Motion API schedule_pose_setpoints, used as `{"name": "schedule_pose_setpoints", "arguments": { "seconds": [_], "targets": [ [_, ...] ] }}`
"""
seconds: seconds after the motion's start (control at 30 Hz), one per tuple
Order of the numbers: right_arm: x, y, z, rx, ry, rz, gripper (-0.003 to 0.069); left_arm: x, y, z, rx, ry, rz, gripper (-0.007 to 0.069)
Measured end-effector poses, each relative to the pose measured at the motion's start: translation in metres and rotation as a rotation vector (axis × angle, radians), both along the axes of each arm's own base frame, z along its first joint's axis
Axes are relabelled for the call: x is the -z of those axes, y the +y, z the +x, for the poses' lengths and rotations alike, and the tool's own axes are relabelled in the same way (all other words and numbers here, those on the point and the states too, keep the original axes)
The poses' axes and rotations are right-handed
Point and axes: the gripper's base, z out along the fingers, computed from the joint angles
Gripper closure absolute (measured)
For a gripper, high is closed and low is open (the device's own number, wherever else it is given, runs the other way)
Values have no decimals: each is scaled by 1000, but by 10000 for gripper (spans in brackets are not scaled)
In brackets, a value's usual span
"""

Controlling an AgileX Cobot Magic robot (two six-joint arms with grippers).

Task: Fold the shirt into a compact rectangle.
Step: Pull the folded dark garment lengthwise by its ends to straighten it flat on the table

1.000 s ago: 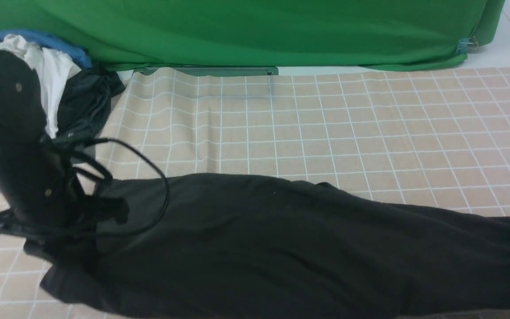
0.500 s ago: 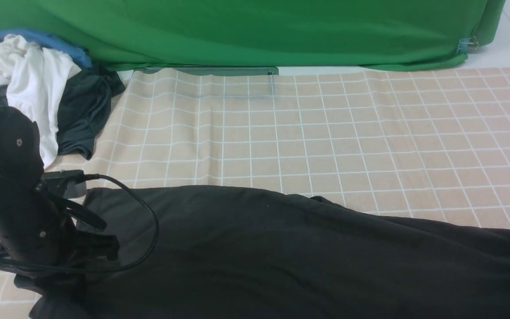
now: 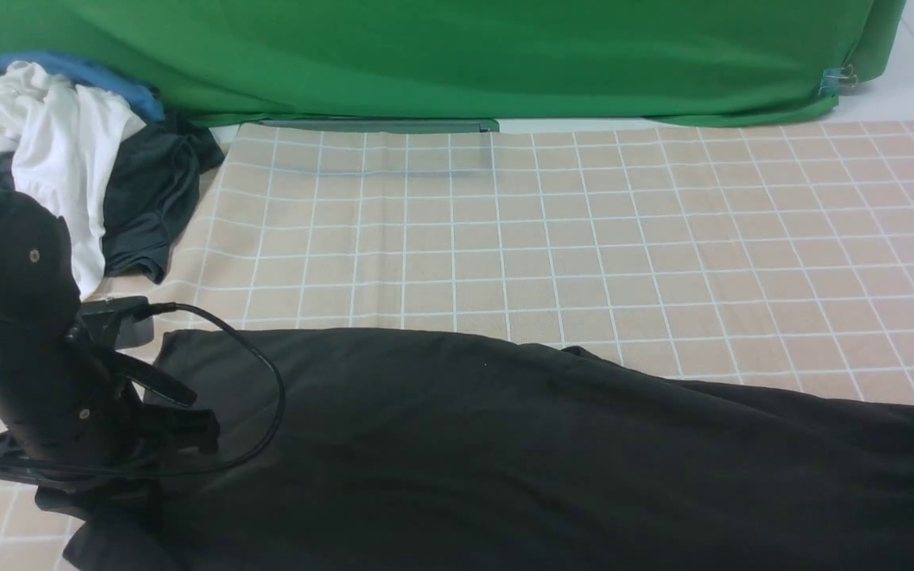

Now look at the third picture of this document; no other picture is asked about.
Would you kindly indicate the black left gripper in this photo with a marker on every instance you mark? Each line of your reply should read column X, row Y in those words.
column 89, row 427

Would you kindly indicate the dark gray long-sleeve shirt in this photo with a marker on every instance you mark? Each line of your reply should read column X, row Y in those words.
column 418, row 450

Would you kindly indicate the blue crumpled garment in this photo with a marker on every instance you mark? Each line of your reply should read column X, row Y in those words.
column 108, row 83

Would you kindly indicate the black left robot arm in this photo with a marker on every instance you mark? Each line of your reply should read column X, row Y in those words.
column 55, row 312

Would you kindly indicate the beige checkered tablecloth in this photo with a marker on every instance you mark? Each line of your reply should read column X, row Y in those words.
column 778, row 257

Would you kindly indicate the green backdrop cloth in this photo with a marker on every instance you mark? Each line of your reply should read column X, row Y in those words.
column 718, row 64

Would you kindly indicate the blue binder clip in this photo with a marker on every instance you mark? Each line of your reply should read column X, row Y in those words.
column 837, row 80

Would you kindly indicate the dark gray crumpled garment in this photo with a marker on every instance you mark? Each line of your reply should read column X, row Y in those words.
column 151, row 196

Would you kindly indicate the white crumpled shirt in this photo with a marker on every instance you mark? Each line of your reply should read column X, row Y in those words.
column 82, row 207

